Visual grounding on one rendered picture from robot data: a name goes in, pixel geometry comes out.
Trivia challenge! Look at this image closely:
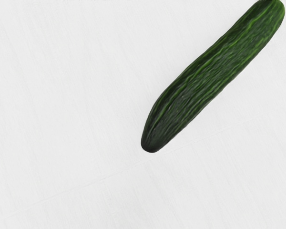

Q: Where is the green cucumber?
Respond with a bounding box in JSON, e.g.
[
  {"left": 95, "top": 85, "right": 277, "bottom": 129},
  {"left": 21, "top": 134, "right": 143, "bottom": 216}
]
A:
[{"left": 140, "top": 0, "right": 286, "bottom": 154}]

